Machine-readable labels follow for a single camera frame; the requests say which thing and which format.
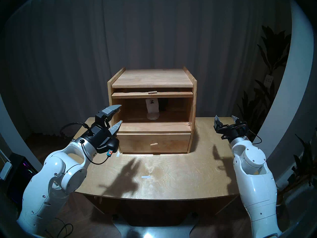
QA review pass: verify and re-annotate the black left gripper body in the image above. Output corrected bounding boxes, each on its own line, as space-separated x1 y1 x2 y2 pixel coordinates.
85 111 117 148

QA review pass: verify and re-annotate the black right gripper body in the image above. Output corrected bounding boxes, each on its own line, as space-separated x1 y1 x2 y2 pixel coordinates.
214 122 249 142

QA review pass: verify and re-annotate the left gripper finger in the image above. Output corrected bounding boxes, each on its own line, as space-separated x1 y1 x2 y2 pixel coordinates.
102 104 122 121
109 120 123 137

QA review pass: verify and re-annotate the white sock with black logo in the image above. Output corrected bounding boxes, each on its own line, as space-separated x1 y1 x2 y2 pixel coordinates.
145 99 160 120

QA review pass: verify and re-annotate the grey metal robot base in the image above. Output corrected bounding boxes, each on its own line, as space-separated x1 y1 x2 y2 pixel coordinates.
113 214 198 238

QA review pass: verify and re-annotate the wooden flip door with peg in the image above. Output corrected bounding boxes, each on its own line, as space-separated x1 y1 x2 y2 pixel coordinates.
111 90 194 99

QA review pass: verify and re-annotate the wooden cabinet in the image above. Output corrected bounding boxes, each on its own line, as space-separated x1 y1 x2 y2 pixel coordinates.
107 66 198 154

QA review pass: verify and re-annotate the white curved arch pillar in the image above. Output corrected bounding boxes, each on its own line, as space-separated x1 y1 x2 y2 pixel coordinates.
0 91 46 176
251 0 315 163

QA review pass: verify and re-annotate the tall dark leafy plant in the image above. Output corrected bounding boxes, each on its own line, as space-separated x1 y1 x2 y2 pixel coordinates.
237 26 292 142

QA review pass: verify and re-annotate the dark potted plant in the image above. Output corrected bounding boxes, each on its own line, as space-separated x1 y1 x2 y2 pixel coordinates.
277 127 317 198

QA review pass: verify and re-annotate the grey curtain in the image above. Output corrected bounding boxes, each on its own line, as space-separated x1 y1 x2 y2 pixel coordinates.
0 0 292 139

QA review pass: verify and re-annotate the black computer tower with lights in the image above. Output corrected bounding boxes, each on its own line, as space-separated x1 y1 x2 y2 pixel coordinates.
5 153 37 208

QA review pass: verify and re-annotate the white router box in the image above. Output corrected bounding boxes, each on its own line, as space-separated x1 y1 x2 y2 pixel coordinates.
0 148 13 181

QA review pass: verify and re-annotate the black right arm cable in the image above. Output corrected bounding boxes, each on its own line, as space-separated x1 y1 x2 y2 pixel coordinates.
246 130 262 145

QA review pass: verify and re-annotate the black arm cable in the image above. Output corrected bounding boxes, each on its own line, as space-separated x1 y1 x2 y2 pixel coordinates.
59 122 110 165
246 130 262 145

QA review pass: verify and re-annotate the wooden drawer with peg handle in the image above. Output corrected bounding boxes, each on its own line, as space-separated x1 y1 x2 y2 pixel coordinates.
116 133 191 153

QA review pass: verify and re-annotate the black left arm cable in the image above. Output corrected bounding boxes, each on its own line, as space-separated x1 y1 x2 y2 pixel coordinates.
59 122 110 165

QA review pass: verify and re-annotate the black floor cable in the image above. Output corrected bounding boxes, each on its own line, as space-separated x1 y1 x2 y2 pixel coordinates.
45 216 75 238

